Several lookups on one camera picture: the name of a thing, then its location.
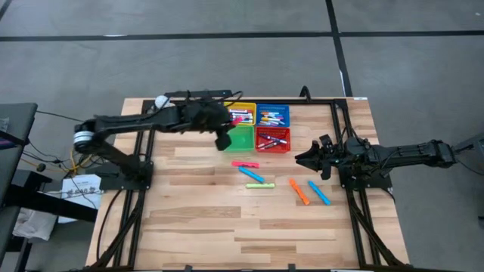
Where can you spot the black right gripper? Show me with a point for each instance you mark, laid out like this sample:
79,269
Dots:
331,156

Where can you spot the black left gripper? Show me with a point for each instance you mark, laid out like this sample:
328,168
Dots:
219,117

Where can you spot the yellow-capped thin marker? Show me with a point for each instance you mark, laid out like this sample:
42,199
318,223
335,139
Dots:
266,120

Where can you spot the light blue highlighter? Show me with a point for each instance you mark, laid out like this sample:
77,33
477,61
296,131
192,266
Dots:
251,174
319,193

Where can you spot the orange highlighter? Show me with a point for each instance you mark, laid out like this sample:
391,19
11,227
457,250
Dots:
298,192

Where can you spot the green-capped thin marker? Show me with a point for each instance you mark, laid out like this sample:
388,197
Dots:
273,145

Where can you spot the blue-capped thin marker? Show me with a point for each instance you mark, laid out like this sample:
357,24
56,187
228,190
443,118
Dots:
278,121

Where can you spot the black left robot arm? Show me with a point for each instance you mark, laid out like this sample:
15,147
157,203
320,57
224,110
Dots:
132,121

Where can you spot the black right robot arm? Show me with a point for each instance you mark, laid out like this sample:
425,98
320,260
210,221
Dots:
408,155

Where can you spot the yellow plastic basket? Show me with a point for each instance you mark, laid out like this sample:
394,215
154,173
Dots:
246,105

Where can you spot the green plastic basket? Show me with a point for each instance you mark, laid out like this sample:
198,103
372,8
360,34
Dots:
244,140

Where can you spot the red plastic basket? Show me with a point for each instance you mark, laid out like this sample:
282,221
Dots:
283,148

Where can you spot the blue plastic basket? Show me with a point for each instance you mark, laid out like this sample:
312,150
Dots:
286,109

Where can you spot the yellow-green highlighter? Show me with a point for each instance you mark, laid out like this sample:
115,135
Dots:
261,186

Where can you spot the black power strip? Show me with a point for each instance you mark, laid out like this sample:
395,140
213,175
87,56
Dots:
177,93

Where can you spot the white bulb brass lamp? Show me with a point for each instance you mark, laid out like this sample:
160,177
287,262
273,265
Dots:
162,101

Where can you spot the white paper sheet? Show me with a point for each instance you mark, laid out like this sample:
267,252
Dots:
81,192

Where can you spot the black side desk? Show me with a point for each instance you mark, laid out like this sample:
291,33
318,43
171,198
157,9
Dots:
15,124

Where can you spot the white crumpled cloth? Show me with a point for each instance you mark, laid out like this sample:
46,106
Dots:
34,224

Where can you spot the black frame clamp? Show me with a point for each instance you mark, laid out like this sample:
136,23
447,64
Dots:
304,92
292,267
188,268

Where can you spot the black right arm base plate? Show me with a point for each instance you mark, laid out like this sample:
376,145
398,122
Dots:
378,184

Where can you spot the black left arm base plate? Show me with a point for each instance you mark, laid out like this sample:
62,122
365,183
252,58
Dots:
125,185

